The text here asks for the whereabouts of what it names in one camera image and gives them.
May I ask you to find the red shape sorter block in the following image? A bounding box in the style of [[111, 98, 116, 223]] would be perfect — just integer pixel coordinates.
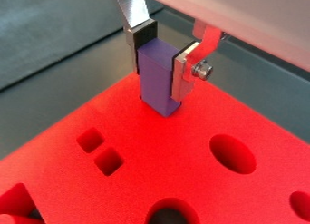
[[0, 75, 310, 224]]

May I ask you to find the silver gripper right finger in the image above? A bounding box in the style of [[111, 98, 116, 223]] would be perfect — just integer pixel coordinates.
[[170, 18, 225, 103]]

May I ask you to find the purple rectangular block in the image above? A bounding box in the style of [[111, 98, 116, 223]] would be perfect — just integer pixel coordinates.
[[138, 38, 181, 117]]

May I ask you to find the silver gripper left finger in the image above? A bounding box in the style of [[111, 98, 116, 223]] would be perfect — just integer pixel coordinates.
[[116, 0, 158, 73]]

